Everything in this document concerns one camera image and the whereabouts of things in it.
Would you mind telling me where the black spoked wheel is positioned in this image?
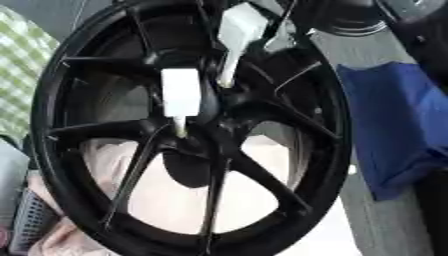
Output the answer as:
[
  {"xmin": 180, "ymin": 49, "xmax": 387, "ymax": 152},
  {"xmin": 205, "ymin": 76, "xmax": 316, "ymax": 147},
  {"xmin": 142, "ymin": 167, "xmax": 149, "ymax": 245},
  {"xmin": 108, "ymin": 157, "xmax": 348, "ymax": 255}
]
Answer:
[{"xmin": 29, "ymin": 0, "xmax": 354, "ymax": 256}]

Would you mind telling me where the blue cloth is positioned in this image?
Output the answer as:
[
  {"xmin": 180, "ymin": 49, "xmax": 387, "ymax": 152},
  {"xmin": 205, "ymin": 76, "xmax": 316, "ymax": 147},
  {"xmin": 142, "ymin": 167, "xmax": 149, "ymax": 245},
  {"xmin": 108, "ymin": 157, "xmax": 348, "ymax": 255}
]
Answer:
[{"xmin": 336, "ymin": 61, "xmax": 448, "ymax": 202}]

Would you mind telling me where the grey perforated basket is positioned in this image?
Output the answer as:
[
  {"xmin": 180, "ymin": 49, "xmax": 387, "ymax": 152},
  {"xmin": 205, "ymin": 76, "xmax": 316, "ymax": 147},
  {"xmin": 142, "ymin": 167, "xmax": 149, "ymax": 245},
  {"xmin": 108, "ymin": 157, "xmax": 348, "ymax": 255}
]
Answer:
[{"xmin": 7, "ymin": 187, "xmax": 63, "ymax": 256}]

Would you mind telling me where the black round tyre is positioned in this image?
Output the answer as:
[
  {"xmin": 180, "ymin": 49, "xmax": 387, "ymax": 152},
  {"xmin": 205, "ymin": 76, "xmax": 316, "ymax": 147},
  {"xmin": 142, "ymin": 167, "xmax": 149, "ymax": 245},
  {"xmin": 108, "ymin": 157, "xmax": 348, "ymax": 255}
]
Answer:
[{"xmin": 288, "ymin": 0, "xmax": 448, "ymax": 37}]

